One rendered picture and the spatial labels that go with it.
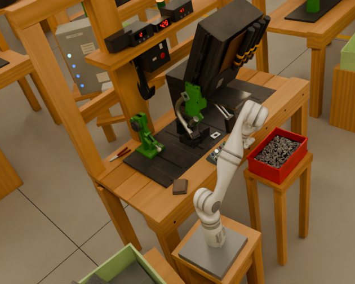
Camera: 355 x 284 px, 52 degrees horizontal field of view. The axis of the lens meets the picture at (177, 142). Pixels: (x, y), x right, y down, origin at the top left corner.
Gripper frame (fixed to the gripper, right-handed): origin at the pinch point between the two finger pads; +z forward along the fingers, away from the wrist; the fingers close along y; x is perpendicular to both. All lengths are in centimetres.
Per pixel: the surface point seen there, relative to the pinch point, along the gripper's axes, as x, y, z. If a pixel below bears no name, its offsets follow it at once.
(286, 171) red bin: 31.3, -8.8, -9.3
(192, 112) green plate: -31.0, -0.5, 4.2
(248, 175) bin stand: 19.1, 0.6, 7.0
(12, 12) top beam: -105, 61, -46
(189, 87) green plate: -41.6, -4.6, -6.8
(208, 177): 3.9, 21.7, 4.6
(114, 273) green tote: 6, 93, 7
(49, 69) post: -88, 57, -21
